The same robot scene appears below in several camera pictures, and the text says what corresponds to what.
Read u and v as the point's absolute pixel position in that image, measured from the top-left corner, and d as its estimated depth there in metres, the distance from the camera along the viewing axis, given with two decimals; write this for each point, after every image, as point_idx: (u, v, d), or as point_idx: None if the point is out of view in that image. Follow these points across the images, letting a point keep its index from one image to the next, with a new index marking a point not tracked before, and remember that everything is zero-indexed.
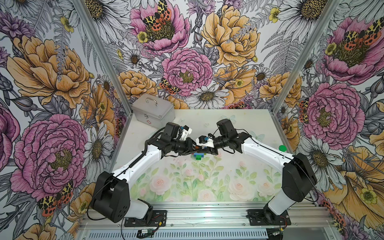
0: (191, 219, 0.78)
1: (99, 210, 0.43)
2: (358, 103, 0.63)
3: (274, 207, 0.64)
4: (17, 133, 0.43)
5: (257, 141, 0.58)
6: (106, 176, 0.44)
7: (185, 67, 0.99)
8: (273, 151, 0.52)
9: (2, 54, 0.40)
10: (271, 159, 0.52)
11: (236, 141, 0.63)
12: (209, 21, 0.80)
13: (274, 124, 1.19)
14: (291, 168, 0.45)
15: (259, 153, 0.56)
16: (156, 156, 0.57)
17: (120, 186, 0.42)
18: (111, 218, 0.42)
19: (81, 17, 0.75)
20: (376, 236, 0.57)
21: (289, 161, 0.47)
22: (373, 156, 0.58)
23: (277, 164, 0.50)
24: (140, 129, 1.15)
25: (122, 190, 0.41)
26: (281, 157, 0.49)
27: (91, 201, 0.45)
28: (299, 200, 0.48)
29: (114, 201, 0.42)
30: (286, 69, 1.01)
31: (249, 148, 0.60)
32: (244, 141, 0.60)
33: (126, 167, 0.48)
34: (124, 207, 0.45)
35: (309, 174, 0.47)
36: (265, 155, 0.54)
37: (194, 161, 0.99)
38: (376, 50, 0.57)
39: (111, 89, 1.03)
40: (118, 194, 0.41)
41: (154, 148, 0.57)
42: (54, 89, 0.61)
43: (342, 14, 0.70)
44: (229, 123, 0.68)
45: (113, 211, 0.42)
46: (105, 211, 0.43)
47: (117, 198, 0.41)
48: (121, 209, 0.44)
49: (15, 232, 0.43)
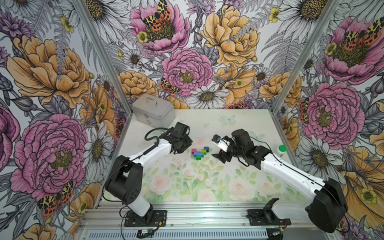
0: (191, 219, 0.78)
1: (112, 192, 0.46)
2: (358, 103, 0.63)
3: (278, 211, 0.63)
4: (17, 133, 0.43)
5: (280, 159, 0.53)
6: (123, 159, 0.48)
7: (185, 67, 0.99)
8: (300, 174, 0.47)
9: (2, 54, 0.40)
10: (297, 183, 0.47)
11: (255, 156, 0.58)
12: (209, 21, 0.80)
13: (274, 124, 1.19)
14: (323, 198, 0.40)
15: (283, 174, 0.51)
16: (167, 149, 0.61)
17: (135, 168, 0.45)
18: (123, 200, 0.45)
19: (81, 17, 0.75)
20: (376, 236, 0.57)
21: (320, 188, 0.42)
22: (374, 156, 0.58)
23: (307, 191, 0.45)
24: (140, 129, 1.15)
25: (138, 172, 0.45)
26: (310, 182, 0.44)
27: (106, 182, 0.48)
28: (330, 230, 0.42)
29: (128, 183, 0.45)
30: (286, 69, 1.01)
31: (270, 167, 0.54)
32: (264, 158, 0.55)
33: (141, 153, 0.52)
34: (136, 191, 0.48)
35: (342, 203, 0.43)
36: (291, 179, 0.49)
37: (194, 161, 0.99)
38: (376, 50, 0.57)
39: (111, 89, 1.03)
40: (134, 176, 0.45)
41: (166, 141, 0.62)
42: (54, 90, 0.61)
43: (342, 14, 0.70)
44: (246, 135, 0.62)
45: (126, 193, 0.45)
46: (118, 193, 0.46)
47: (131, 180, 0.45)
48: (133, 192, 0.46)
49: (15, 232, 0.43)
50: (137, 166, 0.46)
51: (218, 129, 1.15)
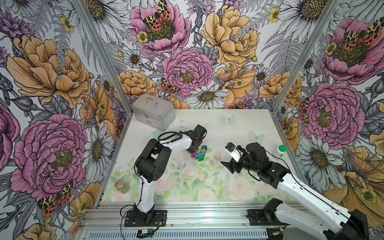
0: (191, 219, 0.78)
1: (142, 168, 0.54)
2: (358, 103, 0.63)
3: (281, 217, 0.62)
4: (17, 133, 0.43)
5: (300, 182, 0.50)
6: (155, 141, 0.56)
7: (185, 67, 0.99)
8: (322, 201, 0.45)
9: (2, 54, 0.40)
10: (320, 211, 0.45)
11: (271, 175, 0.55)
12: (209, 21, 0.80)
13: (274, 124, 1.19)
14: (350, 231, 0.38)
15: (304, 199, 0.48)
16: (188, 143, 0.70)
17: (165, 150, 0.53)
18: (151, 177, 0.53)
19: (81, 17, 0.75)
20: (377, 236, 0.57)
21: (346, 220, 0.41)
22: (374, 156, 0.58)
23: (332, 222, 0.43)
24: (140, 129, 1.15)
25: (167, 153, 0.53)
26: (335, 212, 0.42)
27: (138, 157, 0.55)
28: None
29: (158, 161, 0.53)
30: (286, 69, 1.01)
31: (289, 190, 0.52)
32: (283, 179, 0.52)
33: (169, 141, 0.61)
34: (160, 171, 0.55)
35: (366, 234, 0.42)
36: (313, 206, 0.47)
37: (194, 161, 0.96)
38: (376, 50, 0.57)
39: (111, 89, 1.03)
40: (164, 156, 0.53)
41: (188, 136, 0.70)
42: (54, 90, 0.61)
43: (342, 14, 0.70)
44: (263, 150, 0.58)
45: (155, 170, 0.52)
46: (147, 171, 0.53)
47: (161, 159, 0.53)
48: (159, 171, 0.54)
49: (15, 232, 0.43)
50: (167, 149, 0.54)
51: (218, 129, 1.15)
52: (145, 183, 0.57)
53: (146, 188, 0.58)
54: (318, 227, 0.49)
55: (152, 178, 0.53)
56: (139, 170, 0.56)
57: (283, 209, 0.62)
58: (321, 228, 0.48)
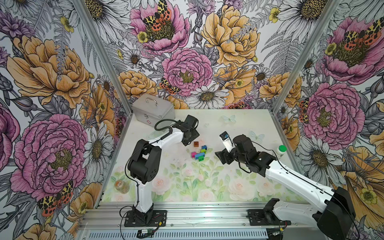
0: (191, 219, 0.78)
1: (135, 170, 0.53)
2: (358, 104, 0.63)
3: (279, 213, 0.62)
4: (17, 133, 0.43)
5: (286, 167, 0.52)
6: (144, 142, 0.54)
7: (185, 67, 0.99)
8: (307, 182, 0.46)
9: (2, 54, 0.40)
10: (306, 192, 0.46)
11: (258, 164, 0.56)
12: (209, 21, 0.80)
13: (274, 124, 1.19)
14: (334, 208, 0.39)
15: (291, 183, 0.49)
16: (179, 137, 0.67)
17: (155, 150, 0.51)
18: (144, 178, 0.52)
19: (81, 17, 0.75)
20: (377, 236, 0.57)
21: (330, 198, 0.42)
22: (373, 156, 0.58)
23: (317, 201, 0.44)
24: (140, 129, 1.15)
25: (157, 153, 0.51)
26: (319, 192, 0.43)
27: (129, 161, 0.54)
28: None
29: (149, 163, 0.51)
30: (286, 69, 1.01)
31: (276, 176, 0.53)
32: (269, 166, 0.53)
33: (159, 138, 0.58)
34: (154, 171, 0.54)
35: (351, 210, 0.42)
36: (299, 188, 0.48)
37: (194, 161, 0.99)
38: (376, 50, 0.57)
39: (111, 89, 1.02)
40: (154, 157, 0.51)
41: (179, 129, 0.68)
42: (54, 90, 0.61)
43: (342, 14, 0.70)
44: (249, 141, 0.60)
45: (147, 172, 0.51)
46: (140, 172, 0.52)
47: (152, 160, 0.51)
48: (152, 172, 0.53)
49: (15, 232, 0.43)
50: (157, 148, 0.52)
51: (218, 129, 1.15)
52: (140, 185, 0.56)
53: (142, 189, 0.57)
54: (308, 213, 0.50)
55: (146, 179, 0.51)
56: (132, 173, 0.54)
57: (279, 205, 0.63)
58: (311, 213, 0.49)
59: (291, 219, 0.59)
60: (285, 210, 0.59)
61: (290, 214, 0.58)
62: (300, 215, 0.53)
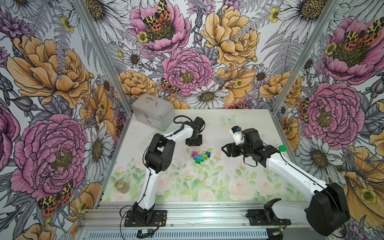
0: (191, 219, 0.78)
1: (150, 161, 0.60)
2: (358, 103, 0.63)
3: (278, 211, 0.63)
4: (17, 133, 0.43)
5: (286, 159, 0.54)
6: (159, 136, 0.60)
7: (185, 67, 0.99)
8: (303, 174, 0.48)
9: (2, 54, 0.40)
10: (299, 183, 0.48)
11: (261, 153, 0.60)
12: (209, 21, 0.80)
13: (274, 124, 1.19)
14: (322, 198, 0.40)
15: (287, 173, 0.52)
16: (189, 133, 0.73)
17: (170, 143, 0.58)
18: (159, 168, 0.59)
19: (81, 17, 0.75)
20: (376, 236, 0.57)
21: (321, 189, 0.43)
22: (373, 156, 0.58)
23: (308, 191, 0.45)
24: (140, 129, 1.15)
25: (172, 145, 0.58)
26: (312, 183, 0.45)
27: (146, 152, 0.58)
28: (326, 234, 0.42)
29: (164, 154, 0.58)
30: (286, 69, 1.01)
31: (275, 166, 0.56)
32: (270, 156, 0.57)
33: (172, 133, 0.65)
34: (168, 162, 0.60)
35: (342, 209, 0.42)
36: (294, 179, 0.49)
37: (194, 161, 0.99)
38: (376, 50, 0.57)
39: (111, 89, 1.02)
40: (169, 149, 0.58)
41: (189, 126, 0.74)
42: (54, 90, 0.61)
43: (342, 14, 0.70)
44: (256, 133, 0.65)
45: (163, 162, 0.58)
46: (155, 162, 0.59)
47: (168, 151, 0.58)
48: (166, 162, 0.59)
49: (15, 232, 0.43)
50: (171, 141, 0.59)
51: (218, 129, 1.15)
52: (153, 175, 0.61)
53: (153, 180, 0.62)
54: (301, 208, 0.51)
55: (161, 169, 0.59)
56: (147, 163, 0.61)
57: (278, 203, 0.64)
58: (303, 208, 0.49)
59: (289, 217, 0.58)
60: (282, 206, 0.60)
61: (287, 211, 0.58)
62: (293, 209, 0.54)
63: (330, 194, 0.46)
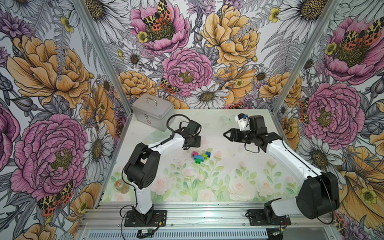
0: (191, 219, 0.78)
1: (131, 175, 0.52)
2: (358, 103, 0.63)
3: (276, 208, 0.63)
4: (17, 133, 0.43)
5: (287, 147, 0.54)
6: (143, 146, 0.52)
7: (185, 67, 0.99)
8: (300, 160, 0.49)
9: (2, 54, 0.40)
10: (295, 168, 0.49)
11: (263, 139, 0.60)
12: (209, 21, 0.80)
13: (274, 124, 1.19)
14: (314, 182, 0.42)
15: (284, 158, 0.53)
16: (181, 143, 0.66)
17: (153, 155, 0.50)
18: (140, 184, 0.50)
19: (81, 17, 0.75)
20: (377, 236, 0.57)
21: (314, 175, 0.44)
22: (374, 156, 0.58)
23: (301, 176, 0.46)
24: (140, 129, 1.15)
25: (155, 158, 0.49)
26: (306, 169, 0.46)
27: (126, 165, 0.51)
28: (312, 218, 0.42)
29: (146, 167, 0.50)
30: (286, 69, 1.01)
31: (275, 151, 0.56)
32: (271, 141, 0.58)
33: (158, 143, 0.57)
34: (151, 177, 0.52)
35: (333, 197, 0.43)
36: (291, 164, 0.50)
37: (194, 161, 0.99)
38: (376, 50, 0.57)
39: (111, 89, 1.03)
40: (151, 162, 0.50)
41: (181, 135, 0.67)
42: (54, 90, 0.61)
43: (342, 14, 0.70)
44: (261, 119, 0.66)
45: (144, 178, 0.49)
46: (136, 178, 0.51)
47: (150, 165, 0.50)
48: (149, 177, 0.51)
49: (15, 232, 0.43)
50: (156, 153, 0.51)
51: (218, 129, 1.15)
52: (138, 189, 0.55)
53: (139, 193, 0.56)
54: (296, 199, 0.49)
55: (142, 185, 0.50)
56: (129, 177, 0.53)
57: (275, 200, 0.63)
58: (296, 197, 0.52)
59: (286, 213, 0.59)
60: (280, 201, 0.61)
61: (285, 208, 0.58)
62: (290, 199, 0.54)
63: (323, 182, 0.47)
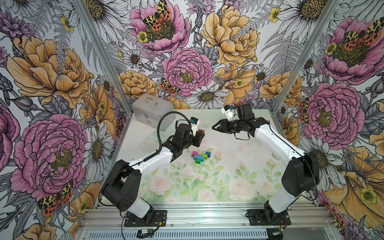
0: (191, 219, 0.78)
1: (107, 196, 0.45)
2: (358, 103, 0.63)
3: (274, 204, 0.64)
4: (17, 133, 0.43)
5: (273, 130, 0.57)
6: (123, 163, 0.47)
7: (185, 67, 0.99)
8: (285, 143, 0.52)
9: (2, 54, 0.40)
10: (281, 150, 0.52)
11: (251, 124, 0.63)
12: (209, 21, 0.80)
13: (274, 124, 1.19)
14: (297, 163, 0.45)
15: (271, 141, 0.56)
16: (168, 158, 0.60)
17: (133, 175, 0.44)
18: (118, 207, 0.44)
19: (81, 17, 0.75)
20: (377, 236, 0.57)
21: (298, 156, 0.47)
22: (374, 156, 0.58)
23: (286, 157, 0.50)
24: (140, 129, 1.15)
25: (136, 179, 0.44)
26: (291, 150, 0.49)
27: (102, 186, 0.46)
28: (295, 194, 0.50)
29: (124, 189, 0.44)
30: (286, 69, 1.01)
31: (262, 135, 0.59)
32: (259, 126, 0.60)
33: (141, 160, 0.51)
34: (131, 198, 0.46)
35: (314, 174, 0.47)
36: (276, 146, 0.54)
37: (194, 161, 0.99)
38: (376, 50, 0.57)
39: (111, 89, 1.02)
40: (130, 183, 0.44)
41: (168, 149, 0.62)
42: (54, 90, 0.61)
43: (342, 14, 0.70)
44: (247, 106, 0.68)
45: (121, 200, 0.44)
46: (113, 200, 0.45)
47: (128, 187, 0.44)
48: (128, 199, 0.45)
49: (15, 232, 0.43)
50: (136, 172, 0.46)
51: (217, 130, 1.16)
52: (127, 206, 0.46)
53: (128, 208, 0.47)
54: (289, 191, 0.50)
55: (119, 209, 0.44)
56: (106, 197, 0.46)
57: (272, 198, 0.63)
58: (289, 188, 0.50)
59: (281, 205, 0.60)
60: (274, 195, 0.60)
61: (280, 199, 0.60)
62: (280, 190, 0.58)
63: (306, 161, 0.51)
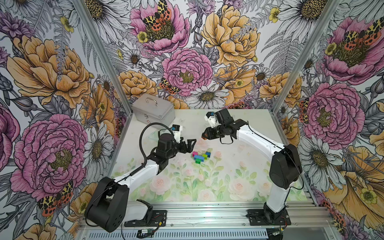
0: (191, 219, 0.78)
1: (92, 218, 0.43)
2: (358, 103, 0.63)
3: (272, 204, 0.64)
4: (17, 133, 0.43)
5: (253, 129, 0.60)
6: (108, 181, 0.45)
7: (185, 67, 0.99)
8: (265, 140, 0.55)
9: (2, 54, 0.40)
10: (263, 147, 0.55)
11: (232, 127, 0.65)
12: (209, 21, 0.80)
13: (274, 124, 1.19)
14: (280, 156, 0.48)
15: (254, 141, 0.58)
16: (154, 171, 0.60)
17: (121, 190, 0.43)
18: (105, 228, 0.41)
19: (81, 17, 0.75)
20: (377, 236, 0.57)
21: (279, 150, 0.51)
22: (374, 156, 0.58)
23: (269, 153, 0.52)
24: (140, 129, 1.15)
25: (124, 194, 0.42)
26: (272, 146, 0.52)
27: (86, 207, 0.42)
28: (284, 187, 0.52)
29: (112, 206, 0.42)
30: (286, 69, 1.01)
31: (244, 136, 0.61)
32: (239, 128, 0.62)
33: (127, 174, 0.50)
34: (120, 216, 0.44)
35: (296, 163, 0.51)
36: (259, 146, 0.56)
37: (194, 161, 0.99)
38: (376, 50, 0.57)
39: (111, 89, 1.02)
40: (118, 199, 0.42)
41: (154, 162, 0.61)
42: (54, 90, 0.61)
43: (342, 14, 0.70)
44: (225, 111, 0.71)
45: (109, 220, 0.41)
46: (99, 221, 0.42)
47: (116, 203, 0.42)
48: (117, 218, 0.43)
49: (15, 232, 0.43)
50: (123, 187, 0.44)
51: None
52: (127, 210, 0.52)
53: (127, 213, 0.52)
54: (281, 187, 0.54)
55: (107, 230, 0.41)
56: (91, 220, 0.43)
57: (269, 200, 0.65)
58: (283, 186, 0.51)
59: (279, 203, 0.61)
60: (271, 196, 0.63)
61: (276, 197, 0.60)
62: (272, 187, 0.60)
63: (287, 153, 0.54)
